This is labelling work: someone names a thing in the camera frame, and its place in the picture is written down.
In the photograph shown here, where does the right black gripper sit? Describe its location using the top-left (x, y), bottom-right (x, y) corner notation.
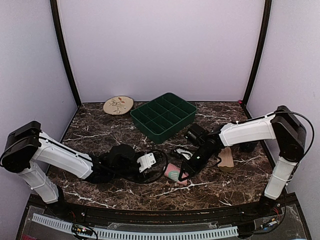
top-left (179, 145), bottom-right (216, 182)

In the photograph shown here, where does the pink patterned sock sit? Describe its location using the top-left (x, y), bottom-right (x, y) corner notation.
top-left (164, 163), bottom-right (188, 186)

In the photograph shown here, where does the beige striped sock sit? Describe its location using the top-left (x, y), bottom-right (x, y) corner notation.
top-left (217, 147), bottom-right (234, 173)

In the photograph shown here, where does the green divided organizer tray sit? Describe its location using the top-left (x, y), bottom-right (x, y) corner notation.
top-left (130, 92), bottom-right (197, 144)

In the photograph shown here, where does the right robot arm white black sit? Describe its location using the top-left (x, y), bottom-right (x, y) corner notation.
top-left (178, 105), bottom-right (311, 217)

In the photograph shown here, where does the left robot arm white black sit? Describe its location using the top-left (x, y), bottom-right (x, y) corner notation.
top-left (0, 121), bottom-right (157, 218)

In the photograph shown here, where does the beige floral plate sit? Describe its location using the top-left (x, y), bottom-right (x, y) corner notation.
top-left (103, 96), bottom-right (134, 116)

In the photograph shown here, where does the dark blue mug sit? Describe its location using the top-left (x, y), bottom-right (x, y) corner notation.
top-left (239, 141), bottom-right (258, 153)

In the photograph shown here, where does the small circuit board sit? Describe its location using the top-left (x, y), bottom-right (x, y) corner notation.
top-left (71, 224), bottom-right (93, 237)

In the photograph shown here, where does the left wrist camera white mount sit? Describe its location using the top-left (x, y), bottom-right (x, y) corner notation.
top-left (136, 152), bottom-right (157, 173)

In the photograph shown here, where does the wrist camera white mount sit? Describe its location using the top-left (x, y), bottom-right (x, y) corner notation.
top-left (136, 152), bottom-right (157, 173)
top-left (170, 147), bottom-right (193, 160)

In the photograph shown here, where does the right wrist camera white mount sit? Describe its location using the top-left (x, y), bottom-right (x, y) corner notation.
top-left (170, 147), bottom-right (193, 160)

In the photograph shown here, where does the black front table rail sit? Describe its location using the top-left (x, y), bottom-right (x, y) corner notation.
top-left (59, 202), bottom-right (263, 225)

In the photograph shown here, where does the white slotted cable duct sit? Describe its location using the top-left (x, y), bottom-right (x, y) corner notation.
top-left (31, 213), bottom-right (239, 240)

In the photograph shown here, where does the left black frame post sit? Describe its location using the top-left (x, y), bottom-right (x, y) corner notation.
top-left (49, 0), bottom-right (82, 108)

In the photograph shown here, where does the black frame post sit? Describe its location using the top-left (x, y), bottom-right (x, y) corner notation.
top-left (49, 0), bottom-right (82, 108)
top-left (242, 0), bottom-right (272, 108)

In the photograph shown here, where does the right black frame post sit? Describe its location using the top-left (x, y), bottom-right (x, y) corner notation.
top-left (242, 0), bottom-right (272, 108)

